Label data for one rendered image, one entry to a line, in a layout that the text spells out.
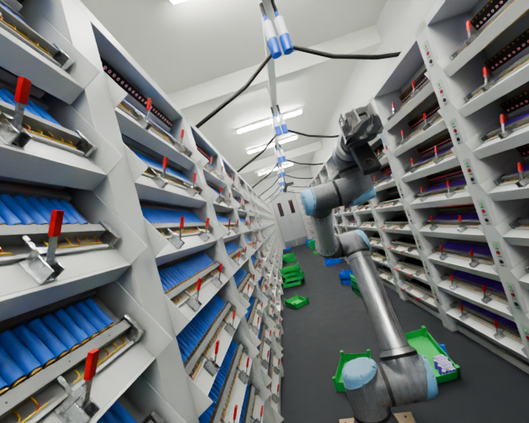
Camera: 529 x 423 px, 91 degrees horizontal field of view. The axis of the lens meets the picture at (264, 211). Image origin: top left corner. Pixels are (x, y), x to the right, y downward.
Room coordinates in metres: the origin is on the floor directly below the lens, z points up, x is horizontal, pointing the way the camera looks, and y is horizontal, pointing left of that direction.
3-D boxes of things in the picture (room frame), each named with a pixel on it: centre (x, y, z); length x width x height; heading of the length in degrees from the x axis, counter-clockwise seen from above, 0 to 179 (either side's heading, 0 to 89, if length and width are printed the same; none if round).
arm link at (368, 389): (1.11, -0.19, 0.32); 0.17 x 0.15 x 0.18; 82
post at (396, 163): (1.89, -1.10, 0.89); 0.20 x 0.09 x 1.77; 87
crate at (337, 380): (1.70, -0.26, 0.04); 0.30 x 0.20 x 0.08; 154
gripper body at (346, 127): (0.69, -0.30, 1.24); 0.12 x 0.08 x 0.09; 172
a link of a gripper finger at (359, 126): (0.59, -0.27, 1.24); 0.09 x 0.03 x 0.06; 171
